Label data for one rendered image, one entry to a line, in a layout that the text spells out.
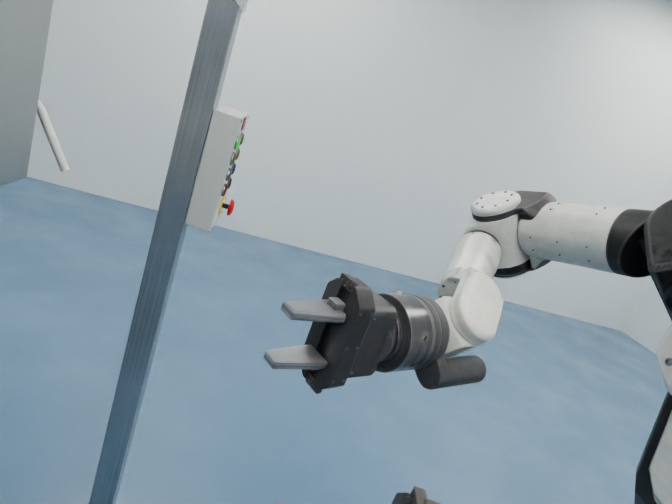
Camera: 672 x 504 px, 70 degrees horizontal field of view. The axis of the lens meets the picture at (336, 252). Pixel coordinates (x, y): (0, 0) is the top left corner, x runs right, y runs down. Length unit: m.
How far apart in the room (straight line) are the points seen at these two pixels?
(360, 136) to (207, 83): 3.07
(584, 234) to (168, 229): 0.82
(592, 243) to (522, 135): 3.92
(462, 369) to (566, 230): 0.26
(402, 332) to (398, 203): 3.77
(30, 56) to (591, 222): 0.66
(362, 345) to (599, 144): 4.68
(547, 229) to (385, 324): 0.35
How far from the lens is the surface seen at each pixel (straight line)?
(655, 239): 0.67
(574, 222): 0.75
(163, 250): 1.15
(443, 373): 0.58
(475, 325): 0.59
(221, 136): 1.07
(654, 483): 0.57
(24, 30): 0.47
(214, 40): 1.07
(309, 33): 3.96
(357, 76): 4.02
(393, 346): 0.52
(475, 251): 0.74
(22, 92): 0.49
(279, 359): 0.47
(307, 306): 0.46
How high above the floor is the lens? 1.25
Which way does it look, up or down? 16 degrees down
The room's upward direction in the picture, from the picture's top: 20 degrees clockwise
